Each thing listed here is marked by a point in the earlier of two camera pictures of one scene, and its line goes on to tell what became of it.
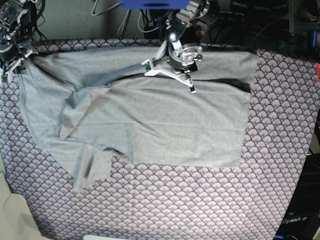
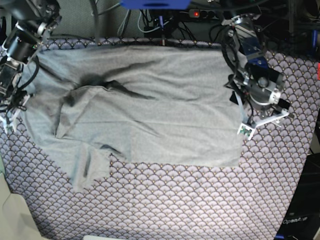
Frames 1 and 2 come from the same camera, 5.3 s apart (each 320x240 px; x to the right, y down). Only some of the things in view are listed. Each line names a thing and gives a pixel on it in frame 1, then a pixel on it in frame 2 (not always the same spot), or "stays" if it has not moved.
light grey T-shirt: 87,105 stays
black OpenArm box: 301,220 stays
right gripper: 185,57 → 265,95
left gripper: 11,46 → 10,99
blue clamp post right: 314,42 stays
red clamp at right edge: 318,72 stays
